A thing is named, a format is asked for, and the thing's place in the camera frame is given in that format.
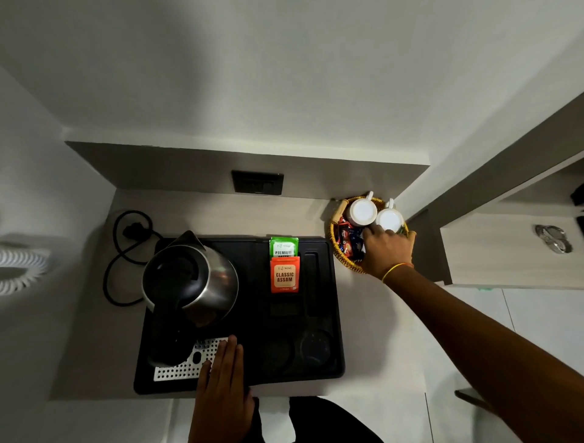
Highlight grey wooden shelf unit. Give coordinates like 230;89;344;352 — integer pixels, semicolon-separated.
408;91;584;290

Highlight dark furniture leg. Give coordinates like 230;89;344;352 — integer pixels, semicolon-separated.
455;388;498;413

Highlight woven wicker basket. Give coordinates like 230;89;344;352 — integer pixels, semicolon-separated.
329;196;410;275

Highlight dark blue snack packet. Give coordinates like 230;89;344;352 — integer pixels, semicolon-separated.
349;228;366;262

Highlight person's left hand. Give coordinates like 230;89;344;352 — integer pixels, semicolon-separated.
188;335;256;435

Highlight white coiled cord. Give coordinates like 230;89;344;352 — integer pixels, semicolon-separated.
0;246;52;296

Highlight person's right hand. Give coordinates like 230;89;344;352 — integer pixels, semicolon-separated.
361;225;417;280

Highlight red snack packet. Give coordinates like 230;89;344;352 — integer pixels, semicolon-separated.
337;217;354;256

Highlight person's right forearm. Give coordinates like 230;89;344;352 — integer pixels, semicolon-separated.
384;265;584;443

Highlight orange tea sachet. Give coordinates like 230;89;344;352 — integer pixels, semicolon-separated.
270;256;301;294

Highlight black plastic tray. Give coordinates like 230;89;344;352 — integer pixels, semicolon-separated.
133;236;346;395

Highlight white ceramic cup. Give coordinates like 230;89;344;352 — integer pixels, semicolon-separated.
345;191;379;227
375;198;405;233

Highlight stainless steel electric kettle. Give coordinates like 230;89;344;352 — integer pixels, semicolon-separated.
141;230;240;330

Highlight black power cord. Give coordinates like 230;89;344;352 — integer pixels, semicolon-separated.
103;210;165;307

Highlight green coffee sachet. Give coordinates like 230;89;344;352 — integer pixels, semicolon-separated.
269;236;299;259

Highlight black wall socket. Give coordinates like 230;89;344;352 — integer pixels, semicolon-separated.
231;170;284;196

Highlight person's black trousers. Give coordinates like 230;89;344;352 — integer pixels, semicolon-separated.
244;396;384;443

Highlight yellow thread bracelet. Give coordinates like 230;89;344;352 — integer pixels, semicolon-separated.
381;262;414;284

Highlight perforated metal drip plate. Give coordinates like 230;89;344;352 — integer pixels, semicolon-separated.
153;337;229;382

